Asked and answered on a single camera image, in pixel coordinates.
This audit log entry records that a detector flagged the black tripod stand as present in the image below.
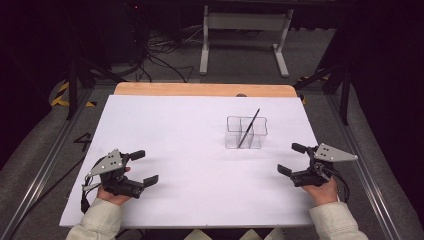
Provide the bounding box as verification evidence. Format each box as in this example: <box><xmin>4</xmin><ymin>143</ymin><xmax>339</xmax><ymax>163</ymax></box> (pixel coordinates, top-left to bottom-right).
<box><xmin>65</xmin><ymin>54</ymin><xmax>128</xmax><ymax>122</ymax></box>
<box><xmin>293</xmin><ymin>61</ymin><xmax>352</xmax><ymax>126</ymax></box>

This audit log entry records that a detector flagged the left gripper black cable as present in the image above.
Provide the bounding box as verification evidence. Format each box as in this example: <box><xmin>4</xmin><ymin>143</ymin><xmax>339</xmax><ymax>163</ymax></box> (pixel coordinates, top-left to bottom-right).
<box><xmin>80</xmin><ymin>174</ymin><xmax>101</xmax><ymax>215</ymax></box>

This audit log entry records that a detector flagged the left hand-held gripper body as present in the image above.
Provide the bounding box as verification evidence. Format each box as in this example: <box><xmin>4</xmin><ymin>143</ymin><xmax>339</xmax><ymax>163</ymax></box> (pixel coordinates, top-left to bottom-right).
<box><xmin>87</xmin><ymin>148</ymin><xmax>145</xmax><ymax>200</ymax></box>

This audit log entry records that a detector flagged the black tape floor mark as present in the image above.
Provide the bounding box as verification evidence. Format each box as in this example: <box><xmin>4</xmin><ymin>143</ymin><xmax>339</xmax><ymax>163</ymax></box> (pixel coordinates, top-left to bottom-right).
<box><xmin>73</xmin><ymin>132</ymin><xmax>93</xmax><ymax>153</ymax></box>

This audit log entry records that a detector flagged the black equipment case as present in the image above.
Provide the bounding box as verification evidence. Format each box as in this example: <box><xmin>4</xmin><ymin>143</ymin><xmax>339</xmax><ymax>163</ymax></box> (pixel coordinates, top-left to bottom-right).
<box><xmin>96</xmin><ymin>0</ymin><xmax>148</xmax><ymax>64</ymax></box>

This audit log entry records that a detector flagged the bundle of floor cables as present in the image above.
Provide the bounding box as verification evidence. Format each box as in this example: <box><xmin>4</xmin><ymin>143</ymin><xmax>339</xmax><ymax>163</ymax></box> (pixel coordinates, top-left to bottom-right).
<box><xmin>137</xmin><ymin>25</ymin><xmax>196</xmax><ymax>84</ymax></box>

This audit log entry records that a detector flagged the person's left hand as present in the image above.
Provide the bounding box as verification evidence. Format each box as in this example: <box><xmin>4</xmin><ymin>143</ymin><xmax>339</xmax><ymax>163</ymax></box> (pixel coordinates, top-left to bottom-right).
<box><xmin>96</xmin><ymin>166</ymin><xmax>133</xmax><ymax>207</ymax></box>

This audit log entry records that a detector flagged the long black floor cable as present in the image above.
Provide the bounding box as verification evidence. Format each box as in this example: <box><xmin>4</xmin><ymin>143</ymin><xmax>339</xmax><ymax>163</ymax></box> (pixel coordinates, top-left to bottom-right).
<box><xmin>9</xmin><ymin>155</ymin><xmax>86</xmax><ymax>236</ymax></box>

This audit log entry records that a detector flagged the white table mat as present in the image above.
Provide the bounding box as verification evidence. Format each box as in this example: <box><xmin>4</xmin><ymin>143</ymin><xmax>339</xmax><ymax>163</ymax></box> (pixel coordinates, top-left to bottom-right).
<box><xmin>59</xmin><ymin>94</ymin><xmax>319</xmax><ymax>229</ymax></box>

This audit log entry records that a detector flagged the white metal stand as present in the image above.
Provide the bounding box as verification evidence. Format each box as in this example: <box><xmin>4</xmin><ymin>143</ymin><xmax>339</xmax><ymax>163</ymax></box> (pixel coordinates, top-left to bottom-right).
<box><xmin>199</xmin><ymin>4</ymin><xmax>295</xmax><ymax>78</ymax></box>

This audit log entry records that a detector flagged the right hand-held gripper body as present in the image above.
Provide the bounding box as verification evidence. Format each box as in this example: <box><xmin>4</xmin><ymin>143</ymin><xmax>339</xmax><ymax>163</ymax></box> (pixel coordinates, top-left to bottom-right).
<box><xmin>290</xmin><ymin>143</ymin><xmax>359</xmax><ymax>188</ymax></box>

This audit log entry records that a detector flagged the black pen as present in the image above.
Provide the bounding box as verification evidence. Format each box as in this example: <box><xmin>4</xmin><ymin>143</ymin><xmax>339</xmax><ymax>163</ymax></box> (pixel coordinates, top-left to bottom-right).
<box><xmin>237</xmin><ymin>108</ymin><xmax>261</xmax><ymax>149</ymax></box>

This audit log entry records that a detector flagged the clear plastic organizer box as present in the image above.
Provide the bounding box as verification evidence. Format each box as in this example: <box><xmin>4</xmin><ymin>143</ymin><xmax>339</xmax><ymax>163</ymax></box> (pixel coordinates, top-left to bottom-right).
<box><xmin>224</xmin><ymin>115</ymin><xmax>269</xmax><ymax>150</ymax></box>

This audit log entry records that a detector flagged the aluminium floor rail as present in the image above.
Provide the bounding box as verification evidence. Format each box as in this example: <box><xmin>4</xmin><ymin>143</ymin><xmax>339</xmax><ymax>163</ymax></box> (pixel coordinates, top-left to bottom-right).
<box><xmin>0</xmin><ymin>87</ymin><xmax>95</xmax><ymax>240</ymax></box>
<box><xmin>324</xmin><ymin>93</ymin><xmax>407</xmax><ymax>240</ymax></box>

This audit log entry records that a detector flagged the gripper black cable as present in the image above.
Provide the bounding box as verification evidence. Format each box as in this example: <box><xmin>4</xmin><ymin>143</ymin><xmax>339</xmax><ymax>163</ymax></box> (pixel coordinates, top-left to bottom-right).
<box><xmin>328</xmin><ymin>165</ymin><xmax>351</xmax><ymax>204</ymax></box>
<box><xmin>80</xmin><ymin>174</ymin><xmax>101</xmax><ymax>215</ymax></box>

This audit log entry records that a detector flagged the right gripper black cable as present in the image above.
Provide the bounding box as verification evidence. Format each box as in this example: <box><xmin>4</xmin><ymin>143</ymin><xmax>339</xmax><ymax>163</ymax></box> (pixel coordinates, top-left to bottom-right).
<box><xmin>328</xmin><ymin>165</ymin><xmax>351</xmax><ymax>204</ymax></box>

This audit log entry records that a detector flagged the yellow black floor tape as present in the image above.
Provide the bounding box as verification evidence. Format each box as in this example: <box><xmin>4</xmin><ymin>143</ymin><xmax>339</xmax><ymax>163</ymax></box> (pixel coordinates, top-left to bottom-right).
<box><xmin>50</xmin><ymin>81</ymin><xmax>98</xmax><ymax>108</ymax></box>

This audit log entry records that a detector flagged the person's right hand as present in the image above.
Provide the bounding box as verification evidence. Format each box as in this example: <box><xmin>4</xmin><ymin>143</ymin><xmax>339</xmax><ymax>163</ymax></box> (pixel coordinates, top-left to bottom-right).
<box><xmin>301</xmin><ymin>176</ymin><xmax>340</xmax><ymax>207</ymax></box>

